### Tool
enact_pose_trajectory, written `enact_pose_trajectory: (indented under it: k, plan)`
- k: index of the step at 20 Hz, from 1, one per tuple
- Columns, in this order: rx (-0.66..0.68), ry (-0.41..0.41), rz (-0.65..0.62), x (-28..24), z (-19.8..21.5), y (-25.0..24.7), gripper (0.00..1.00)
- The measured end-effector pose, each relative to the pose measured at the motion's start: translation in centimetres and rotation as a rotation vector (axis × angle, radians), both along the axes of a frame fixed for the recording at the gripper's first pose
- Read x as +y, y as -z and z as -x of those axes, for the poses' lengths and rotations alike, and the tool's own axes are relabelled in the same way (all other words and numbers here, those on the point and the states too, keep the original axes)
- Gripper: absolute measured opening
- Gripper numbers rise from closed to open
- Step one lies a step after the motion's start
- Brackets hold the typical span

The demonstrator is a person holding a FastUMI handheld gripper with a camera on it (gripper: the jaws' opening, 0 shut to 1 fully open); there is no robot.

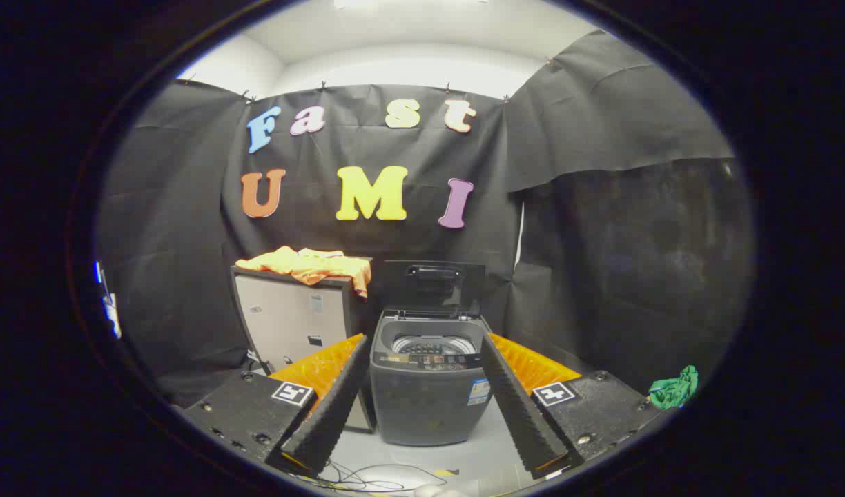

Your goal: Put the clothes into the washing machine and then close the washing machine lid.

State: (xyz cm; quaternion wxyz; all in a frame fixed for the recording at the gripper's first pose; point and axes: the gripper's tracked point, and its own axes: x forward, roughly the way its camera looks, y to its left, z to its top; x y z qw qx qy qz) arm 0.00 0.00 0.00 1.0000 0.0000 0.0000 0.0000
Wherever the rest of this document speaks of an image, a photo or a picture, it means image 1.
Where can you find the orange shirt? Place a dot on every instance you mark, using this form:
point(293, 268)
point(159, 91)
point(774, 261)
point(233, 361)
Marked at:
point(312, 266)

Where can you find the long yellow black floor tape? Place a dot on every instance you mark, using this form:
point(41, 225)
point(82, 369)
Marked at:
point(353, 489)

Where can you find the grey cabinet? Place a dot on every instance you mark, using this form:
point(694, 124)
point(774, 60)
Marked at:
point(284, 317)

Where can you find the white and blue equipment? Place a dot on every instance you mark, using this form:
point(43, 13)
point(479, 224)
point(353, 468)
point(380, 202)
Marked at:
point(110, 310)

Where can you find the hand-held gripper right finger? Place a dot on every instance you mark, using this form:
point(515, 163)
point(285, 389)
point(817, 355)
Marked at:
point(522, 414)

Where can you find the dark washing machine lid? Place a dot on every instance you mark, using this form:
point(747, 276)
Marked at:
point(433, 293)

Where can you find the green cloth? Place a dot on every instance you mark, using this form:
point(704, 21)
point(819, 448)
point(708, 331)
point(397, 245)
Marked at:
point(674, 390)

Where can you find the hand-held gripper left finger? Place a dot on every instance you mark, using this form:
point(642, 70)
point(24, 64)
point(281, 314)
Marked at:
point(333, 414)

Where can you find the grey washing machine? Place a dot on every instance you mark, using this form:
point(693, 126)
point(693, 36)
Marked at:
point(422, 407)

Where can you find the black backdrop cloth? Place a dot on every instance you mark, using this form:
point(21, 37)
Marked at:
point(188, 241)

